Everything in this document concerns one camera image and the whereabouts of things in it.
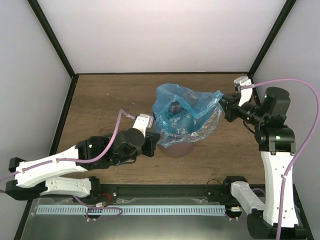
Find black right corner frame post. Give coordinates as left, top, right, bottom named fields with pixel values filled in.
left=248, top=0, right=297, bottom=78

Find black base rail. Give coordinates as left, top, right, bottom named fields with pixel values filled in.
left=101, top=183, right=224, bottom=203

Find blue translucent trash bag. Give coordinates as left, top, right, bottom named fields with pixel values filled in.
left=152, top=83, right=224, bottom=148

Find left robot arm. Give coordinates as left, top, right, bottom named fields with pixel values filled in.
left=3, top=128, right=160, bottom=202

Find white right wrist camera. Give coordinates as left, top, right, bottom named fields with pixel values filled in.
left=233, top=76, right=253, bottom=107

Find black left corner frame post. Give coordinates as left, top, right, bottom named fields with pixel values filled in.
left=27, top=0, right=76, bottom=79

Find black corner frame post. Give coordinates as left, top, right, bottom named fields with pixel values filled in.
left=27, top=0, right=76, bottom=79
left=248, top=0, right=297, bottom=78

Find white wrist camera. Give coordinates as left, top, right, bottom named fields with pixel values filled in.
left=132, top=113, right=154, bottom=135
left=233, top=76, right=253, bottom=107

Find mauve plastic trash bin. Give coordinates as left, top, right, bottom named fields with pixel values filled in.
left=159, top=142, right=195, bottom=158

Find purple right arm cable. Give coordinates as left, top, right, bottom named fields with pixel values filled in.
left=228, top=78, right=320, bottom=240

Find white slotted cable duct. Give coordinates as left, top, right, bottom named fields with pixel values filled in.
left=36, top=205, right=226, bottom=216

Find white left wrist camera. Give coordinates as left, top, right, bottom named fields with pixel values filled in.
left=132, top=113, right=154, bottom=135

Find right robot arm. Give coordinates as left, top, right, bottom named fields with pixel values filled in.
left=219, top=87, right=307, bottom=240

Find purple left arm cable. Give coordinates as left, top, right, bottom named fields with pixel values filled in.
left=0, top=109, right=137, bottom=222

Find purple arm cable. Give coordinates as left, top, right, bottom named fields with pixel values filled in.
left=0, top=109, right=137, bottom=222
left=228, top=78, right=320, bottom=240

